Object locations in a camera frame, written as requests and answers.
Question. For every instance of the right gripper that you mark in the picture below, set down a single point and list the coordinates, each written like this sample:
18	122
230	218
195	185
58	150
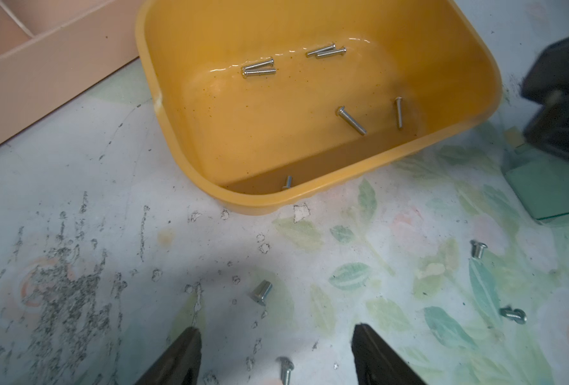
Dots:
547	84

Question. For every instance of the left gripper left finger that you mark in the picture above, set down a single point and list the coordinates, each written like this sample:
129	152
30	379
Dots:
179	364

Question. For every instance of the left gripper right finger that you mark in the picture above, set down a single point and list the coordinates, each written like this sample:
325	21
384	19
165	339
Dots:
376	362

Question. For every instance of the long silver screw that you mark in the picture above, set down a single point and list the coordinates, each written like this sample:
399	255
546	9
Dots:
350	120
398	104
266	63
330	53
258	72
320	50
288	183

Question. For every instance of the green eraser box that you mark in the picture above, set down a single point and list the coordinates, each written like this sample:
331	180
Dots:
539	180

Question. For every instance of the yellow plastic storage box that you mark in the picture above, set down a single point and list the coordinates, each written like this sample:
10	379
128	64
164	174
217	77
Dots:
237	139

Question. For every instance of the short silver screw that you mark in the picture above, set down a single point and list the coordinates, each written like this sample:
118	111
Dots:
261	292
286	368
477	249
516	315

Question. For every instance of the peach desk file organizer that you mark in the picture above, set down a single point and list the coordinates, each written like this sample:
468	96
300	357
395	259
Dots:
52	51

